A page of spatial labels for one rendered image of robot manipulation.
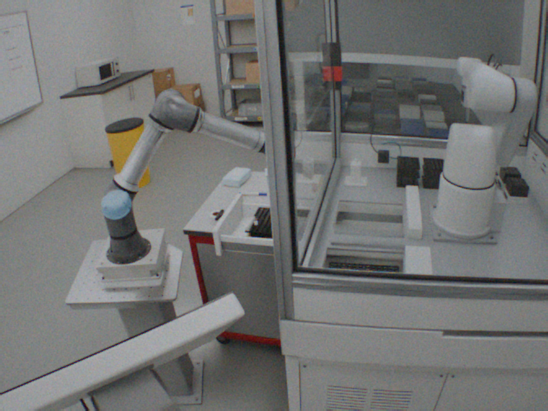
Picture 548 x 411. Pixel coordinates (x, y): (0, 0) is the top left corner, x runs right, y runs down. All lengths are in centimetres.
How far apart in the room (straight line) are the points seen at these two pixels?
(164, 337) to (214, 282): 129
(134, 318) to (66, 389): 107
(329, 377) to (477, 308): 48
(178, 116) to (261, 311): 103
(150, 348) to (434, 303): 63
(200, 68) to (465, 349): 560
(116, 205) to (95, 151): 360
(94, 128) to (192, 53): 201
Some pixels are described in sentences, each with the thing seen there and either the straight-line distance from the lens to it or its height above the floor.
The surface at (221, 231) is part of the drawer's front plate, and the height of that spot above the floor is 90.
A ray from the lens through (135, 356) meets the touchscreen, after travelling 72.
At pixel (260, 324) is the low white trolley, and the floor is 23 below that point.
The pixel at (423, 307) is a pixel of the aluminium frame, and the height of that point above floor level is 102.
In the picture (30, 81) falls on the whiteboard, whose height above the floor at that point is 125.
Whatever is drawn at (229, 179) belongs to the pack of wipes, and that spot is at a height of 80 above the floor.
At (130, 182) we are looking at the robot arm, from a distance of 164.
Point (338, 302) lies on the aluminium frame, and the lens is 101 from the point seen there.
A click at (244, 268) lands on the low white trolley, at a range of 189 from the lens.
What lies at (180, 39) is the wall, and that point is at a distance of 628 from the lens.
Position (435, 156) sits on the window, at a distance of 83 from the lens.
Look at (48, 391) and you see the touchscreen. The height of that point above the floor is 118.
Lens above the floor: 168
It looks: 28 degrees down
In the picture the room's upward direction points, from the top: 4 degrees counter-clockwise
